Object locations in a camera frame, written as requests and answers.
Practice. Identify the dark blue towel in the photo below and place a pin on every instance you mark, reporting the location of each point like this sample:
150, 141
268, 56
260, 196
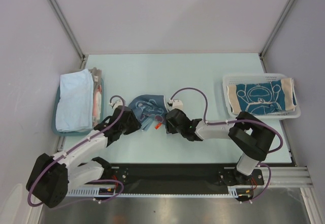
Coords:
149, 109

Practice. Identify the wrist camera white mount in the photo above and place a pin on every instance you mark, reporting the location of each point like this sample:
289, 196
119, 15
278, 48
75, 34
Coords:
175, 104
117, 103

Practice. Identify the corner aluminium post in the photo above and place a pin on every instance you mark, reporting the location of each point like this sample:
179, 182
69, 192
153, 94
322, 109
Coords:
66, 27
279, 23

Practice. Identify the translucent teal tray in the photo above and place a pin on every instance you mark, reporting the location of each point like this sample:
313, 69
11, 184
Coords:
74, 133

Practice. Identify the teal beige Doraemon towel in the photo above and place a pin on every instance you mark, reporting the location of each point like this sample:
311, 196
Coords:
261, 99

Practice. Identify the right corner aluminium post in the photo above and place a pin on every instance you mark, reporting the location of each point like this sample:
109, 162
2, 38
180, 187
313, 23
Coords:
279, 23

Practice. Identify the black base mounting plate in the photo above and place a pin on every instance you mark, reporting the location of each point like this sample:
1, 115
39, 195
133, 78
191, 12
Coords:
178, 174

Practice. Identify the aluminium extrusion rail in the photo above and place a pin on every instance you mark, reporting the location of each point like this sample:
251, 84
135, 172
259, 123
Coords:
290, 177

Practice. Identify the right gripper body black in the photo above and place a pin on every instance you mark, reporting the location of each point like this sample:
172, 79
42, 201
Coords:
172, 120

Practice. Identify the grey pink folded towel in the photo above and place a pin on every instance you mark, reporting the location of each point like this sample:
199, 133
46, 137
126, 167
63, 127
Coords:
97, 95

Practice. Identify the left corner aluminium post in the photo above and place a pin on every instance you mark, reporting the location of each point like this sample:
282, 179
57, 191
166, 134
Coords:
66, 27

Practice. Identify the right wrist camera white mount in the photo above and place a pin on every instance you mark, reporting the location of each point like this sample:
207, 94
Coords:
175, 104

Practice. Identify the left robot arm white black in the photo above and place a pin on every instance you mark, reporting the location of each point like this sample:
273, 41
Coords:
53, 176

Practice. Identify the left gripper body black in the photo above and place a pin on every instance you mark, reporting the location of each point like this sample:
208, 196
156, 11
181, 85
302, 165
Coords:
131, 126

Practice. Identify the white slotted cable duct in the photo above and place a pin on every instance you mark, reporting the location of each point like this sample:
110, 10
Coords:
165, 190

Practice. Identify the white plastic mesh basket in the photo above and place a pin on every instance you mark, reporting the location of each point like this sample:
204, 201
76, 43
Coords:
257, 78

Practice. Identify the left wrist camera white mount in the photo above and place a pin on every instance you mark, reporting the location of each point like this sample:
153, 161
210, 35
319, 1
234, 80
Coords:
117, 103

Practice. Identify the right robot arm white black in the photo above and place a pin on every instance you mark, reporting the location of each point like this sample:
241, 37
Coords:
251, 135

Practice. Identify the light blue folded towel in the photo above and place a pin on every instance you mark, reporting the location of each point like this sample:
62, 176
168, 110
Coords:
74, 109

